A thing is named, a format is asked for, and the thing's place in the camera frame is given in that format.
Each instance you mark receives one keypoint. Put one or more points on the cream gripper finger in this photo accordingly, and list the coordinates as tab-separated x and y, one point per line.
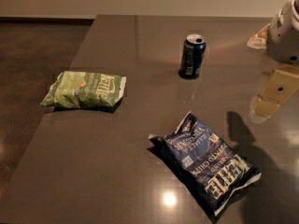
263	107

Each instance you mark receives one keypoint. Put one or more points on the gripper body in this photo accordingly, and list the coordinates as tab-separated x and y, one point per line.
285	37

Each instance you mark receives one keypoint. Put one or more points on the yellow snack bag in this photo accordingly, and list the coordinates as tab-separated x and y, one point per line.
258	41

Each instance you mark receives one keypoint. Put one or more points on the green jalapeno chip bag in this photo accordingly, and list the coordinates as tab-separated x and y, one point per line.
77	90

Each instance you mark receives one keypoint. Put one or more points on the dark blue chip bag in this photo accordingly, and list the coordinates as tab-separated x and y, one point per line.
210	169

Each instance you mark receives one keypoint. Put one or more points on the dark blue soda can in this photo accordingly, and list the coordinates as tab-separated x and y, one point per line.
194	48

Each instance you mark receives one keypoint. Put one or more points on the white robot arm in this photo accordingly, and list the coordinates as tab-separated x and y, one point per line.
282	45

